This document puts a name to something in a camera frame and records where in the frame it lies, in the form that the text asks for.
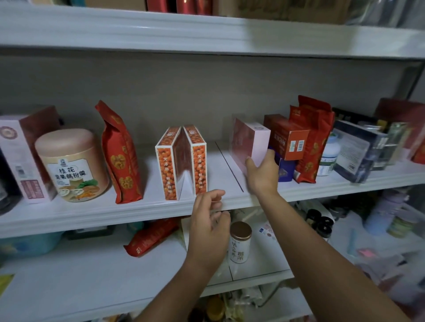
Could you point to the red pouch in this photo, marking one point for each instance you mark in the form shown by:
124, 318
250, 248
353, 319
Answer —
149, 237

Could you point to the white colourful sticker sheet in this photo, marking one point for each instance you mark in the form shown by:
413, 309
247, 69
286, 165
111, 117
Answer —
265, 231

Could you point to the small black grey boxes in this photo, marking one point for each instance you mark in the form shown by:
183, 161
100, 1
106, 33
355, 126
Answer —
90, 232

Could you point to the teal plastic basket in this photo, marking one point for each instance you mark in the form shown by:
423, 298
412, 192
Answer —
30, 244

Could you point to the red patterned bag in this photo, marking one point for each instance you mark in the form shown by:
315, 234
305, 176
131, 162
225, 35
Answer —
402, 113

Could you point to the person's left hand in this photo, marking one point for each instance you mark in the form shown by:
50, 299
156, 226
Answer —
209, 235

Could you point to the dark red foil pouches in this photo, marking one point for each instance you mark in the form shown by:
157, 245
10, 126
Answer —
312, 133

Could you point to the small green jar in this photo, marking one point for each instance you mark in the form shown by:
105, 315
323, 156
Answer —
402, 224

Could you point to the person's right hand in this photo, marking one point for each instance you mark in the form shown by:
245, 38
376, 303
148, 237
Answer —
264, 176

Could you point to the red box white edge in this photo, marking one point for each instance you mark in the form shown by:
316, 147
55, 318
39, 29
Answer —
166, 169
199, 159

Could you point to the lavender bottle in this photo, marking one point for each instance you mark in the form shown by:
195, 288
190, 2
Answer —
382, 212

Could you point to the pink blossom box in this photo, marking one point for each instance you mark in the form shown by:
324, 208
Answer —
249, 139

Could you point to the beige cylinder canister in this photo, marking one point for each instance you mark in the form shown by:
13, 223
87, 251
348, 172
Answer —
73, 169

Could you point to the yellow tag packet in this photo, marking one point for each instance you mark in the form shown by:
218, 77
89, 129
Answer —
5, 284

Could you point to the person's left forearm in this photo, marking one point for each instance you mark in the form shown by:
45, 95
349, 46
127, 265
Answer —
176, 295

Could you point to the red-brown box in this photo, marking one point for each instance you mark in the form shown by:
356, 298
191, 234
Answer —
23, 156

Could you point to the white metal shelving unit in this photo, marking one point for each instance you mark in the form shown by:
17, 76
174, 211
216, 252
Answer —
99, 209

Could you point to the white tub green label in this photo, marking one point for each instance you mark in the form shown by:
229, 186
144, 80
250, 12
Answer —
329, 158

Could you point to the person's right forearm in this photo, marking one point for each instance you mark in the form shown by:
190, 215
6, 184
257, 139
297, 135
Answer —
325, 265

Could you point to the small dark bottle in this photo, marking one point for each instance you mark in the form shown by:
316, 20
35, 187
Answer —
313, 217
325, 227

